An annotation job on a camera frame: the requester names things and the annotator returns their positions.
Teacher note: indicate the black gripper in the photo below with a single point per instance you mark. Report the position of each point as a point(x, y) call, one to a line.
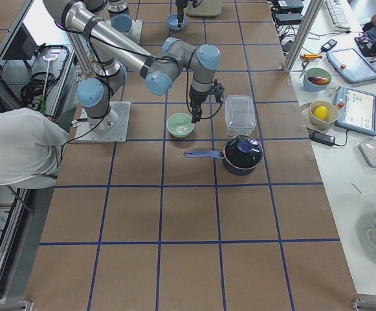
point(181, 6)
point(196, 98)

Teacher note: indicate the blue bowl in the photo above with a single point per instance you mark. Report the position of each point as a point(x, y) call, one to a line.
point(173, 23)

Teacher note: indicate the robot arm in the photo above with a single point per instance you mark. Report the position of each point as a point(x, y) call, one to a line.
point(118, 10)
point(159, 72)

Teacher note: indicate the green bowl with eggplant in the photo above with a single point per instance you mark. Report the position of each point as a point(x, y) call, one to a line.
point(316, 79)

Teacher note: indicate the beige bowl with lemon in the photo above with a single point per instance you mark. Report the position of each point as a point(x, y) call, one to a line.
point(322, 115)

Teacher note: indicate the clear plastic food container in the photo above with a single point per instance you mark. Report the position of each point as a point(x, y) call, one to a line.
point(239, 115)

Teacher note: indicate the dark blue saucepan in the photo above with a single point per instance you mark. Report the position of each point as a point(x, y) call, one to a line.
point(241, 154)

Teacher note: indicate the black electronics box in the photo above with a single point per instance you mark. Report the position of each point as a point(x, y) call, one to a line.
point(287, 12)

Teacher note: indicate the scissors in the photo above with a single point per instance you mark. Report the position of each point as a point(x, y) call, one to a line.
point(305, 63)

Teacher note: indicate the black power adapter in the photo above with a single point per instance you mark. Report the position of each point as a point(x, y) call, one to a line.
point(322, 138)

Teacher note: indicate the upper teach pendant tablet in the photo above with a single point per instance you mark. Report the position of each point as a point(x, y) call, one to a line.
point(351, 65)

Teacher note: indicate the teach pendant tablet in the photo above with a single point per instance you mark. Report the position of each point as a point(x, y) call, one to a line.
point(351, 65)
point(356, 110)

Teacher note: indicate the lower teach pendant tablet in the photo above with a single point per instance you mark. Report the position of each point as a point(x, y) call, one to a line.
point(356, 110)

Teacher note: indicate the white keyboard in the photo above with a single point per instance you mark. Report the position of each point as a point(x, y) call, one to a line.
point(336, 15)

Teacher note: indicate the person in white shirt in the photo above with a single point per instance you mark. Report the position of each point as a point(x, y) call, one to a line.
point(30, 144)

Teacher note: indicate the orange handled tool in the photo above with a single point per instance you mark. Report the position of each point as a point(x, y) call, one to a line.
point(310, 56)

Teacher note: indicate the aluminium frame post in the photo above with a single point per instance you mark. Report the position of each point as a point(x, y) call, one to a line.
point(304, 28)

